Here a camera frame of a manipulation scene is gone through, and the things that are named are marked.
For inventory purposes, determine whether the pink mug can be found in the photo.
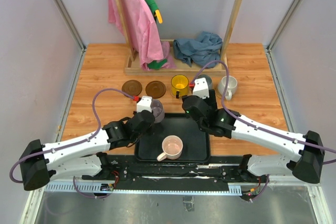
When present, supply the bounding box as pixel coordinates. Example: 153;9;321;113
156;135;183;162

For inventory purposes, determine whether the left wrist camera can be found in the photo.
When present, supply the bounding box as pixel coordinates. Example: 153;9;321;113
136;96;152;113

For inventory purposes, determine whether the black plastic tray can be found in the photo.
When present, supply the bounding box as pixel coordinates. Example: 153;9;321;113
134;113;211;163

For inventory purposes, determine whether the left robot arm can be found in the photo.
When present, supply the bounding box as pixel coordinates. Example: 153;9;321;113
19;110;155;191

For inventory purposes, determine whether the blue crumpled cloth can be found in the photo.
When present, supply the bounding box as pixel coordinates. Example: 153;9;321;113
173;31;223;68

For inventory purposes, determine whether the yellow cup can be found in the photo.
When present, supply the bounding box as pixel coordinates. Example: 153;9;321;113
171;74;189;92

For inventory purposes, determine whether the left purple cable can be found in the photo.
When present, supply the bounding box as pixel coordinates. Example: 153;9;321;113
9;88;139;184

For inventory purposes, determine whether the purple cup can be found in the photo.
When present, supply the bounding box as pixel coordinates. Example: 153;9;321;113
151;99;165;124

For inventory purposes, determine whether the left woven rattan coaster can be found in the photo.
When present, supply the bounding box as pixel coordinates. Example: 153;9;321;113
171;92;189;100

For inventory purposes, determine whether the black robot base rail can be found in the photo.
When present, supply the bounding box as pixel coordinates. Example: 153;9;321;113
62;154;271;196

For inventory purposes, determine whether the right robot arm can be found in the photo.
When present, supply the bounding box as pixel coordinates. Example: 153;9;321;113
182;90;325;184

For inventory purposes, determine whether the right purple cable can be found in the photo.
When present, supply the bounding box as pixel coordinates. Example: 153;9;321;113
188;60;336;166

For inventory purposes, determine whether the green cloth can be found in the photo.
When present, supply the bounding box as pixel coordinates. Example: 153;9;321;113
147;59;167;70

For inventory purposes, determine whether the purple cable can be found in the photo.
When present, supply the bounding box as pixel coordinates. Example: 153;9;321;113
9;88;139;184
188;60;336;166

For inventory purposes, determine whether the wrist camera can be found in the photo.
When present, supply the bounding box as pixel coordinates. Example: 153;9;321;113
192;78;209;99
136;96;152;113

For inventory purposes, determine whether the wooden clothes rack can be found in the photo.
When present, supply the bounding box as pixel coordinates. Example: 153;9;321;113
115;0;242;76

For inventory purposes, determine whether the brown wooden saucer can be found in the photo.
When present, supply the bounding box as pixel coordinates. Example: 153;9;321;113
145;81;166;99
122;80;142;96

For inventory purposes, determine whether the grey mug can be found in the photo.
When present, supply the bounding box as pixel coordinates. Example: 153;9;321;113
197;74;213;90

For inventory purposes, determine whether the pink shirt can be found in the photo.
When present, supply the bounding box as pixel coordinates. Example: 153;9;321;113
122;0;176;71

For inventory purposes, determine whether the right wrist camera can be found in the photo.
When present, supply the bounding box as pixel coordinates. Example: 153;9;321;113
192;78;209;99

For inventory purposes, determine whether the white cup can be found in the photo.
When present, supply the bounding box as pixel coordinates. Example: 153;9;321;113
217;76;238;100

